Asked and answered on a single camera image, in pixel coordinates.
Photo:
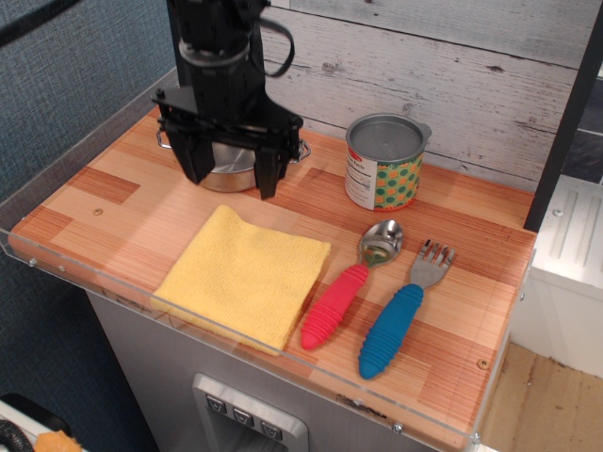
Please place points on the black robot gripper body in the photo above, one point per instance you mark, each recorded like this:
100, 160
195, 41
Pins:
223, 90

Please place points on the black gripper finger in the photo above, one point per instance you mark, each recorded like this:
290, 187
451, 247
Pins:
269, 168
194, 152

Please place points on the yellow cloth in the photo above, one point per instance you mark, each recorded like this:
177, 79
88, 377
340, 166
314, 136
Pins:
242, 281

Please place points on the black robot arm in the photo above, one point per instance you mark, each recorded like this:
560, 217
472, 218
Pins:
221, 24

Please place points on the small steel pot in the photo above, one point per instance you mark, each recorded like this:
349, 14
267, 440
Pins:
234, 154

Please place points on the clear acrylic table guard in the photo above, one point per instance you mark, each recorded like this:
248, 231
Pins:
115, 212

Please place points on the toy food can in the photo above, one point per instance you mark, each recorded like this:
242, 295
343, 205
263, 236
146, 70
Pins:
384, 161

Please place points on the grey toy fridge cabinet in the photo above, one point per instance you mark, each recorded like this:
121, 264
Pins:
160, 362

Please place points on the silver dispenser button panel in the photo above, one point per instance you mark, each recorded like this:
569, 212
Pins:
235, 421

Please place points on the orange object bottom corner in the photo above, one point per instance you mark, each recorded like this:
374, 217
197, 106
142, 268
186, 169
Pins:
56, 441

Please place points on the black and white base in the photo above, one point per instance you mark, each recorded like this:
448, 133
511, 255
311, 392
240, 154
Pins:
31, 418

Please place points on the white toy sink unit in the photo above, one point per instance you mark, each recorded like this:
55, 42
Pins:
559, 310

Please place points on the red handled spoon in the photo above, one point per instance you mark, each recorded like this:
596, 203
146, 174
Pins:
379, 246

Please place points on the blue handled fork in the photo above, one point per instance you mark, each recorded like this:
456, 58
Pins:
385, 337

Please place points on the black vertical post right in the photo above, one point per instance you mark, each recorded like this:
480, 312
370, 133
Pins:
577, 102

